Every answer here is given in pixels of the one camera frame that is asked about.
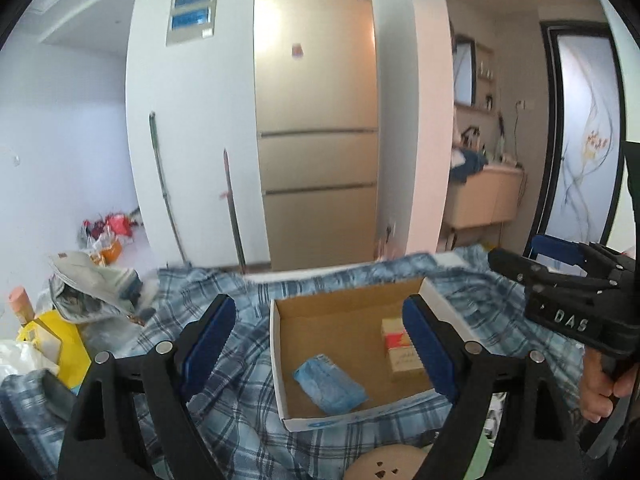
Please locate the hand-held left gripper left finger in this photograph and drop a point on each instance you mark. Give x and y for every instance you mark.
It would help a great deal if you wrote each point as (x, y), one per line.
(210, 340)

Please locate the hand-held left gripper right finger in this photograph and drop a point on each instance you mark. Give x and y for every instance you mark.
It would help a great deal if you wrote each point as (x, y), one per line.
(430, 350)

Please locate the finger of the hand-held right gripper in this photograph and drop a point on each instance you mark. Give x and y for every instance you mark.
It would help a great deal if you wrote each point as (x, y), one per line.
(555, 250)
(515, 266)

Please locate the cardboard box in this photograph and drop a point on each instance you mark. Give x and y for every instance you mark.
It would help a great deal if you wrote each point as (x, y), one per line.
(345, 330)

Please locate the person's right hand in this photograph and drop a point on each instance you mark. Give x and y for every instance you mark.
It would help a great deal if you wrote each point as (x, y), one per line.
(597, 385)

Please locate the tan red-print tissue pack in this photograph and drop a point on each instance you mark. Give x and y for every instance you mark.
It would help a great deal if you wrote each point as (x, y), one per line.
(397, 342)

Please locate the blue plaid shirt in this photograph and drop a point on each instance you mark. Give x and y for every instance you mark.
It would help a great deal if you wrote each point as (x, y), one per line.
(250, 360)

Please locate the beige vanity cabinet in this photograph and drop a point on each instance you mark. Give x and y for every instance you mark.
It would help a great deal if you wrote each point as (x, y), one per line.
(480, 200)

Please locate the blue tissue pack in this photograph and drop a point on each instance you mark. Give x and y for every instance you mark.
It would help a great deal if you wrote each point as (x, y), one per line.
(330, 385)

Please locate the blue clothes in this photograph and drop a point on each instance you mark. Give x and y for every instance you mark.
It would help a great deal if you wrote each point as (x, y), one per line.
(470, 162)

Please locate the frosted glass door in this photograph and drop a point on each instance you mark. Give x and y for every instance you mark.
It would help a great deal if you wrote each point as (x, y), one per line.
(580, 135)

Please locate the round wooden stool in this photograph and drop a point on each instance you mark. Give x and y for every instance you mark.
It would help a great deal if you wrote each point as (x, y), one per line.
(385, 465)

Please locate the grey crumpled bag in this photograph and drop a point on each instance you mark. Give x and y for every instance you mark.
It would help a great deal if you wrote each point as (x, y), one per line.
(85, 280)

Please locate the yellow bag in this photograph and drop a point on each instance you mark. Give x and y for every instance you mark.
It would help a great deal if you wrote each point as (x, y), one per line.
(70, 350)

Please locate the red plastic bags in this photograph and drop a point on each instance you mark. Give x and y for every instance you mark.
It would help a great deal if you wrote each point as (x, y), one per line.
(115, 225)

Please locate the white plastic bag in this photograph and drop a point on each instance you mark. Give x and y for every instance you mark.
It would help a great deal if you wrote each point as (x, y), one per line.
(25, 357)

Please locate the gold refrigerator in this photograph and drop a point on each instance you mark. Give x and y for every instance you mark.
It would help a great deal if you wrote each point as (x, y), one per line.
(315, 160)

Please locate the red fridge sticker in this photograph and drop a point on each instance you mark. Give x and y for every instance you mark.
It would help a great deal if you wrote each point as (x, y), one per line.
(297, 50)

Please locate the wall shelf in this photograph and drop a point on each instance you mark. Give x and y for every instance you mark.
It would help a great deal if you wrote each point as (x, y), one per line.
(486, 77)

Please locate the wall mirror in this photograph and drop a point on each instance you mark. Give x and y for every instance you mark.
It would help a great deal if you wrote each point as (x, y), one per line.
(464, 70)

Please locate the wall electrical panel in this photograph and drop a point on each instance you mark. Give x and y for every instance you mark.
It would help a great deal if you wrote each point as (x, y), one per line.
(192, 10)

